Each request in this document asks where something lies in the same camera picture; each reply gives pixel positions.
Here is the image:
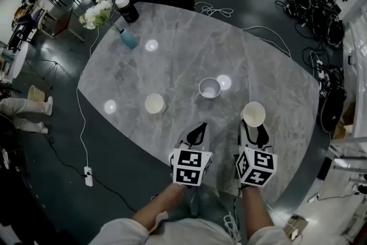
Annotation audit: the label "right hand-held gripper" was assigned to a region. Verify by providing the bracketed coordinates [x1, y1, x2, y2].
[235, 119, 279, 189]

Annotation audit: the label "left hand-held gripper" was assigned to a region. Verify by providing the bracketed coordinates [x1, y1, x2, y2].
[168, 122, 214, 188]

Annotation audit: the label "white paper cup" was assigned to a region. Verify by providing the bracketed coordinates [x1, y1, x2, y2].
[144, 93, 166, 115]
[240, 101, 267, 128]

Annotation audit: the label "person's left forearm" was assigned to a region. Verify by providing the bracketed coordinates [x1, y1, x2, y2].
[131, 182, 187, 232]

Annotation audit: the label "person's right forearm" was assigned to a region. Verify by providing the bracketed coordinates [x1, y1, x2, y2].
[242, 185, 275, 235]

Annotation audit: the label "person's legs in jeans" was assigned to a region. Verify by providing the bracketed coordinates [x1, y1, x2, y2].
[169, 185, 244, 226]

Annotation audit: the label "black rectangular pad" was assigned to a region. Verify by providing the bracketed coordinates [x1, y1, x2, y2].
[317, 157, 333, 181]

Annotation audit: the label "white plaster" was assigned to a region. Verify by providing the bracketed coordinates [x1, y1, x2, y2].
[149, 211, 170, 235]

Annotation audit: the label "black equipment bag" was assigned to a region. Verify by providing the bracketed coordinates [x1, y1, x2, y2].
[283, 0, 311, 20]
[318, 65, 348, 133]
[311, 0, 342, 38]
[326, 18, 346, 49]

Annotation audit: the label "person's white shirt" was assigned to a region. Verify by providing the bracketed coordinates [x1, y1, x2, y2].
[88, 216, 287, 245]

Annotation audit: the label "white power strip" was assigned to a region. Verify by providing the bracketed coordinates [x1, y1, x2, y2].
[315, 59, 325, 80]
[84, 165, 94, 188]

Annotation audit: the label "small cardboard box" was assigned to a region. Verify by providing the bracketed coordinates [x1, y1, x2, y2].
[282, 213, 310, 239]

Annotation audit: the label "light blue vase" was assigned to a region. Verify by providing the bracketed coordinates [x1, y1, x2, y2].
[119, 28, 140, 50]

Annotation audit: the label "black canister white lid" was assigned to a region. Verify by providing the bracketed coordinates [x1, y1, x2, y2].
[114, 0, 140, 24]

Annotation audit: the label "white flower bouquet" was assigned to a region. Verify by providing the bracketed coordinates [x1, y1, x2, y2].
[79, 0, 124, 34]

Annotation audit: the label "cream waste bin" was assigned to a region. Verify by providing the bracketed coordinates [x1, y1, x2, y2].
[27, 84, 46, 103]

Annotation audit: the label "wooden seat chair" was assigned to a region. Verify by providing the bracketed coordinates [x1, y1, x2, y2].
[37, 7, 87, 42]

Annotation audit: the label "round white side table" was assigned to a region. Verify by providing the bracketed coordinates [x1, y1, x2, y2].
[5, 42, 71, 90]

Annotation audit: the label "white coiled cord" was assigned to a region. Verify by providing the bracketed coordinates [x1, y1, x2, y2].
[222, 211, 243, 244]

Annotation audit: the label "black floor cable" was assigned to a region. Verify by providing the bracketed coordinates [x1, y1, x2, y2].
[44, 134, 137, 213]

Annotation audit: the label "white coiled floor cable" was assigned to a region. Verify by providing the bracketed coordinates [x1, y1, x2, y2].
[194, 1, 235, 18]

